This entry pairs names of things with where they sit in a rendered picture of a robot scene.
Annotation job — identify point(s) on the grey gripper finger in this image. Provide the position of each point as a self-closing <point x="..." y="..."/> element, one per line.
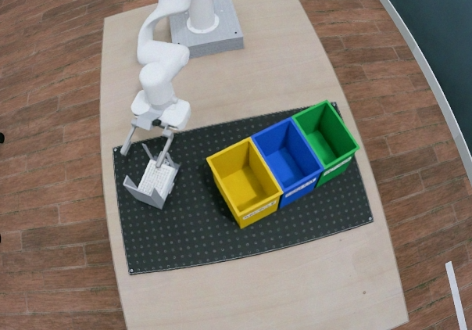
<point x="127" y="143"/>
<point x="168" y="134"/>

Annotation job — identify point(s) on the blue bin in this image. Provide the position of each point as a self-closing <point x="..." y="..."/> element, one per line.
<point x="290" y="159"/>

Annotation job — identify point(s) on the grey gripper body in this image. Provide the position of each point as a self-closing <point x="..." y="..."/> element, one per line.
<point x="176" y="115"/>

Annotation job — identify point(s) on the green open bin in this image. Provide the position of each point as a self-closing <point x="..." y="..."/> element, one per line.
<point x="321" y="125"/>

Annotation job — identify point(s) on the yellow open bin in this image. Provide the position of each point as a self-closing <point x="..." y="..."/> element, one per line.
<point x="242" y="172"/>

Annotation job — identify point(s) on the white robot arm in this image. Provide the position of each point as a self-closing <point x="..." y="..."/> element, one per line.
<point x="166" y="60"/>

